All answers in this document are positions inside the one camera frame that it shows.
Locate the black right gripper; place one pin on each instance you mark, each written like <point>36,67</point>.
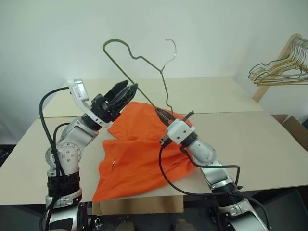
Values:
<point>175,117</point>

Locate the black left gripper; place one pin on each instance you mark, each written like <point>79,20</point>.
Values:
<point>103,108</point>

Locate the orange shorts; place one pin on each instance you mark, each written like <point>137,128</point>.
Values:
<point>134,163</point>

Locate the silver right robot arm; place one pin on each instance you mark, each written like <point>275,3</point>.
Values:
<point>207,154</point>

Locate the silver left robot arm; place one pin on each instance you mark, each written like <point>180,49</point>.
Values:
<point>68,154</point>

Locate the wooden hanger rack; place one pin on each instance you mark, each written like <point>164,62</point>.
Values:
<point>261,92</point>

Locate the beige cardboard flap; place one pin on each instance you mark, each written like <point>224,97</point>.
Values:
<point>137,205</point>

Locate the brown cardboard box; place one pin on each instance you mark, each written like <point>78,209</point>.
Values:
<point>292,125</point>

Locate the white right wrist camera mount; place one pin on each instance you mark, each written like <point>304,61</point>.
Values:
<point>180,131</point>

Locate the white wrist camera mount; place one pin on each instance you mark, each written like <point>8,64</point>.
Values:
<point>180,131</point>
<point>79,92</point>

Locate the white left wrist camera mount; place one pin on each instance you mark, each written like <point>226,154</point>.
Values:
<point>79,92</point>

